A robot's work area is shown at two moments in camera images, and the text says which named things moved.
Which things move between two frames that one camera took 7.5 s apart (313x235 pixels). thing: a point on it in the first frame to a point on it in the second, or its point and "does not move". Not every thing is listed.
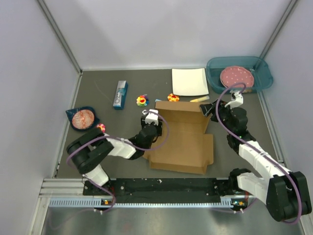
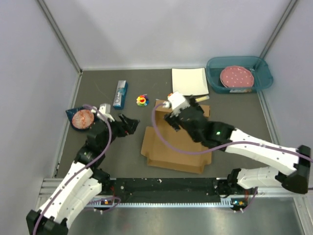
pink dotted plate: x=237 y=74 does not move
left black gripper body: x=159 y=131 to x=117 y=130
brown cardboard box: x=184 y=146 does not move
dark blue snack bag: x=82 y=118 does not move
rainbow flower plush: x=142 y=101 does not move
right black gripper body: x=224 y=112 to x=174 y=122
